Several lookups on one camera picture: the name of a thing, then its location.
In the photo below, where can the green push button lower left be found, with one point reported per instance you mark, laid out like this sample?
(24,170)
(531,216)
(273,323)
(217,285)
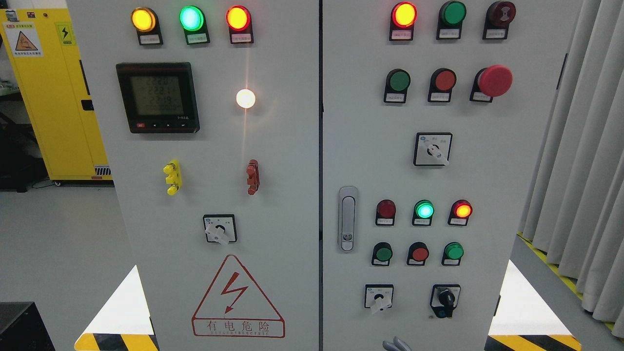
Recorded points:
(382,254)

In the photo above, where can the green push button upper row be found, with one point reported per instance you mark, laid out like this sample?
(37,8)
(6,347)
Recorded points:
(396,86)

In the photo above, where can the red push button lower middle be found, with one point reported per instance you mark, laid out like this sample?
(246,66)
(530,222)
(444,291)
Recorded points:
(418,253)

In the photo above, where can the green push button lower right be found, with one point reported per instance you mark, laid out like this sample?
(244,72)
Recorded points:
(452,254)

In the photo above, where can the red push button upper row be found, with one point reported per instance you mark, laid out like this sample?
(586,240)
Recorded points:
(441,84)

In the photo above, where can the red emergency stop mushroom button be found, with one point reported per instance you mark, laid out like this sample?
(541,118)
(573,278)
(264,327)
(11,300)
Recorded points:
(491,82)

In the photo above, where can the red test terminal block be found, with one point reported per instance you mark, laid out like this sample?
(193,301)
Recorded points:
(252,176)

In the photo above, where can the dark red unlit indicator lamp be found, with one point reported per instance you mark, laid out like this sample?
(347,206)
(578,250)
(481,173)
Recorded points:
(385,213)

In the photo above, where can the white lit indicator lamp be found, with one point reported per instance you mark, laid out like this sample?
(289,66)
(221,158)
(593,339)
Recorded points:
(245,98)

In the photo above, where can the green lit indicator lamp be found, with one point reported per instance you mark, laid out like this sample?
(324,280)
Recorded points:
(422,213)

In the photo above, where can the left grey cabinet door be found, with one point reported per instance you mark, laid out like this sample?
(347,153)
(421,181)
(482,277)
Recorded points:
(278,226)

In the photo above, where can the grey cabinet door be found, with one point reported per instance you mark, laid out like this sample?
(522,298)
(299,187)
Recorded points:
(278,226)
(369,144)

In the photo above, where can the right grey cabinet door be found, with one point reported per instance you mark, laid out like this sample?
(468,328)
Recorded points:
(369,144)

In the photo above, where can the yellow test terminal block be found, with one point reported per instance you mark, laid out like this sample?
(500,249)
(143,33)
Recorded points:
(173,176)

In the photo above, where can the red electric hazard warning sticker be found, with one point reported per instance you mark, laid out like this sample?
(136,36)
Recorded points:
(235,305)

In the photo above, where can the red lit lamp lower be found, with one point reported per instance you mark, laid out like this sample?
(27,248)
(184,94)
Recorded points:
(460,213)

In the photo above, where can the red lit lamp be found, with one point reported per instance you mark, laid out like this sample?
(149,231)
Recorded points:
(460,213)
(402,20)

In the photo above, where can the black digital power meter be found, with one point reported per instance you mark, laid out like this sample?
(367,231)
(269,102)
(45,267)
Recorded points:
(159,97)

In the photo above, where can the red indicator lamp top left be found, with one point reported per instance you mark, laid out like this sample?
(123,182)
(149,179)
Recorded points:
(240,25)

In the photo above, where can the red lit lamp top right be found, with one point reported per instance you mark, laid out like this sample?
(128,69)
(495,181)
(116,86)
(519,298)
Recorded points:
(402,20)

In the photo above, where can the green indicator lamp top left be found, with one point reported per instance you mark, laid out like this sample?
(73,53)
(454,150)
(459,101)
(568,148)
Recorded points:
(193,22)

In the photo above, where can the green unlit lamp top right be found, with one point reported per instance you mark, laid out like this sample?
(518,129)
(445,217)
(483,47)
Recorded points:
(450,19)

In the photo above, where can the yellow indicator lamp top left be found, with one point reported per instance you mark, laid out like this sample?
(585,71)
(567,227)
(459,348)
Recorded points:
(147,26)

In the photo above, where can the dark red buzzer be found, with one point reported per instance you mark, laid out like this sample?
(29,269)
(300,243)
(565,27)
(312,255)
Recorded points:
(497,20)

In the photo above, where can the grey curtain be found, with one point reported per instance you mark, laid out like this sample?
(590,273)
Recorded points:
(574,212)

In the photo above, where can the yellow safety storage cabinet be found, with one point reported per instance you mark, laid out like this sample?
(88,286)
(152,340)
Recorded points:
(43,51)

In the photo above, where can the black box bottom left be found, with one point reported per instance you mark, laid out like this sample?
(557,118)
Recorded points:
(22,328)

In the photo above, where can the silver cabinet door handle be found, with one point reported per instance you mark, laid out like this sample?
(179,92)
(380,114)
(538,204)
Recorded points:
(347,209)

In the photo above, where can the left door rotary selector switch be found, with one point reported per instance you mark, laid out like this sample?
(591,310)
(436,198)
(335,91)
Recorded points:
(220,228)

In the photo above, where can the upper right rotary selector switch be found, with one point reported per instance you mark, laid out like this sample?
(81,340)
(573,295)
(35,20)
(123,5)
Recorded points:
(432,149)

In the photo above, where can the lower white rotary selector switch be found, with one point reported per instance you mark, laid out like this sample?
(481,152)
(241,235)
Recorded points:
(378,297)

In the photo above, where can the black knob selector switch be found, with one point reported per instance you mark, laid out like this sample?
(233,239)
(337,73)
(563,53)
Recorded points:
(444,299)

